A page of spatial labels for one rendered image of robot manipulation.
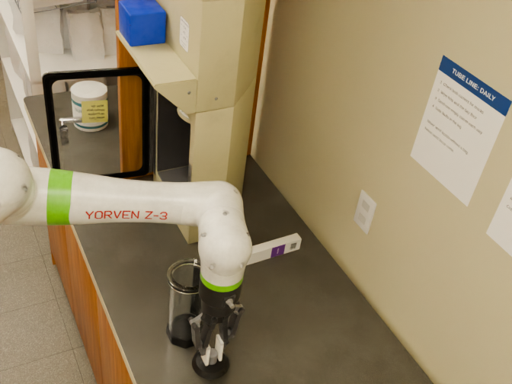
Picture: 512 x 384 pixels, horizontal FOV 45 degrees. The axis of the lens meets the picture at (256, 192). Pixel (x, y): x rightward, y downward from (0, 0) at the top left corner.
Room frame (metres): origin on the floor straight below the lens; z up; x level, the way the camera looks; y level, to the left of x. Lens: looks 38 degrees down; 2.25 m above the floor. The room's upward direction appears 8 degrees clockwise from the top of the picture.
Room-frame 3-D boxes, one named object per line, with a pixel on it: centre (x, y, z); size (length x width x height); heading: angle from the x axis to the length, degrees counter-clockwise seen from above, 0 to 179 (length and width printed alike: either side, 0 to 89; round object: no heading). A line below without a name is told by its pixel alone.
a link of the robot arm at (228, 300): (0.91, 0.05, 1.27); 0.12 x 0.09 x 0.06; 32
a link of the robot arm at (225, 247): (0.91, 0.05, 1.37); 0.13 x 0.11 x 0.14; 14
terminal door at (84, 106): (1.56, 0.50, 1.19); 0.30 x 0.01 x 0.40; 115
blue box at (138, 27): (1.56, 0.37, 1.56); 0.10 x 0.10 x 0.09; 32
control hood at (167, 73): (1.47, 0.32, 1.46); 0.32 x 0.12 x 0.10; 32
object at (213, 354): (0.91, 0.05, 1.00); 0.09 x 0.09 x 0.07
